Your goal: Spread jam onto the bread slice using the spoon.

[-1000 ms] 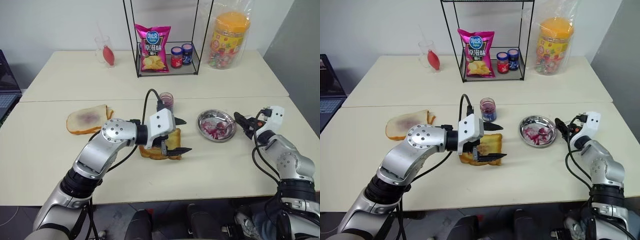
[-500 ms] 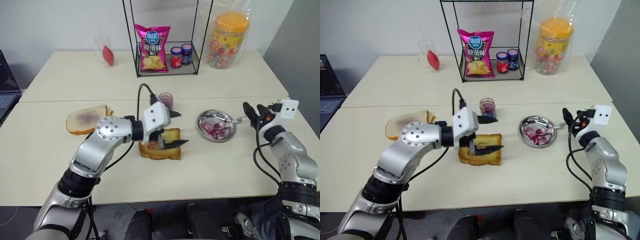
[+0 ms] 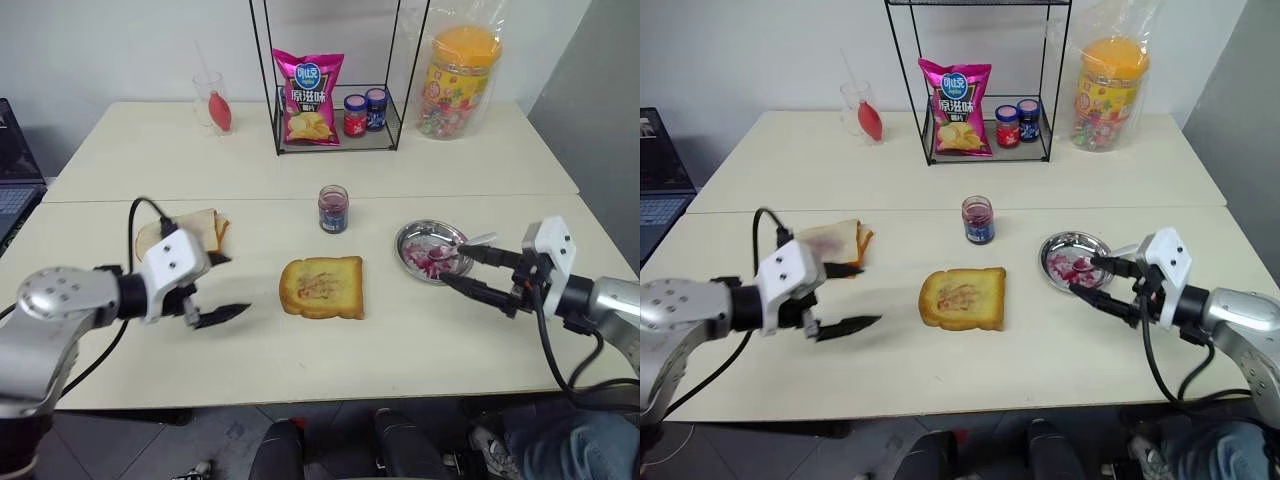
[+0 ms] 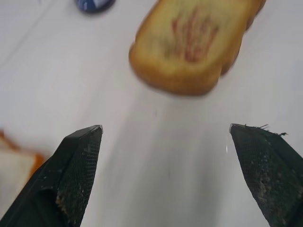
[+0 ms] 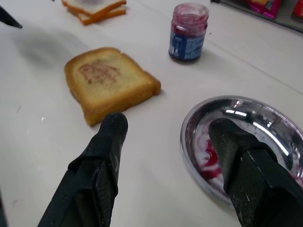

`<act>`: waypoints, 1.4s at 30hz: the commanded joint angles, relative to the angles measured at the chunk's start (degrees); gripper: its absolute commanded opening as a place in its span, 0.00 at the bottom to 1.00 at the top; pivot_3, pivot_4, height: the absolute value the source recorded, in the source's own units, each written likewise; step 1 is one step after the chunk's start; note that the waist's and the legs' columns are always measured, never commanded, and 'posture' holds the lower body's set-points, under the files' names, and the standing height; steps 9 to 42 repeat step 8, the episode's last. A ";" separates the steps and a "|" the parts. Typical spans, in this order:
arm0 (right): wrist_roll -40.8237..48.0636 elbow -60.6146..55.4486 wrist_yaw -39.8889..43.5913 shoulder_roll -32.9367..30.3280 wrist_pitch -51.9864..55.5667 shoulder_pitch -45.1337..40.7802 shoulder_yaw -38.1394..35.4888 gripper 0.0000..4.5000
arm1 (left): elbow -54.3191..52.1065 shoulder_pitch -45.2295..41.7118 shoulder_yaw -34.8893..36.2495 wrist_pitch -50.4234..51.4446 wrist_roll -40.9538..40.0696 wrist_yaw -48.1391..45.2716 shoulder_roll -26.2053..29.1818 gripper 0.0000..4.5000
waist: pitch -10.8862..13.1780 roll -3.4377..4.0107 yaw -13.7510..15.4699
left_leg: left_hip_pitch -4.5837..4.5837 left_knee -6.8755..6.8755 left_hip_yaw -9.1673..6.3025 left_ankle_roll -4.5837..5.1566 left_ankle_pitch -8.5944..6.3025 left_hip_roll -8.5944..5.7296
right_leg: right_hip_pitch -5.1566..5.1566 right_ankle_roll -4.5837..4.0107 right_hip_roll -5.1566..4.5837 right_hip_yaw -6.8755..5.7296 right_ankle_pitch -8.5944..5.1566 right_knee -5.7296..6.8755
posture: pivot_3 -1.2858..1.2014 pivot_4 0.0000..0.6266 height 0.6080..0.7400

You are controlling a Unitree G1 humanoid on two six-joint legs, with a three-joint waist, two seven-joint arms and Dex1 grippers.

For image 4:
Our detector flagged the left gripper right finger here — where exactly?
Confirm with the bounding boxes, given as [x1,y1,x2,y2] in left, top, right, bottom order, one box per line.
[228,122,303,227]

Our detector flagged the white bread slice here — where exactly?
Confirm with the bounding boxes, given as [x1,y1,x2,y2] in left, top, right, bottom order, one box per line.
[0,129,47,213]

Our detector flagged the toasted bread slice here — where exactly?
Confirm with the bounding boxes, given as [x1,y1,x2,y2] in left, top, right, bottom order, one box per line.
[128,0,267,96]

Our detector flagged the open blue-label jam jar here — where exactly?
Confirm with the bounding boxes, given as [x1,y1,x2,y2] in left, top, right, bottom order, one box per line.
[75,0,116,14]

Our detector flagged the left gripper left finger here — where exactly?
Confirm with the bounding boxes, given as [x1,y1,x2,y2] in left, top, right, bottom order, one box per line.
[0,124,104,227]

